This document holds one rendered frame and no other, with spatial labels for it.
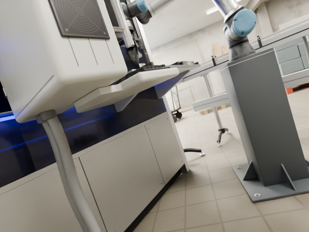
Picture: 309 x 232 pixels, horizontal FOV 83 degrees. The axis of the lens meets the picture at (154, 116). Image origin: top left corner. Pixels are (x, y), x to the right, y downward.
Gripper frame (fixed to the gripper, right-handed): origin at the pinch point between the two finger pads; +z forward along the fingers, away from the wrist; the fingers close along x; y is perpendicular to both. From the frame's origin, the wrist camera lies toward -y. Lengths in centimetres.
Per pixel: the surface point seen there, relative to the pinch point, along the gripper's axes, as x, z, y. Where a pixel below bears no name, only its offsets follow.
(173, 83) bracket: 0.7, 17.8, 39.0
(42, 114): -4, 19, -63
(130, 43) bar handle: -36, 10, -48
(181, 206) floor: 3, 98, 0
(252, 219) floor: -41, 98, -4
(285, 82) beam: -69, 50, 124
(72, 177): -5, 42, -61
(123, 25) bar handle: -36, 4, -48
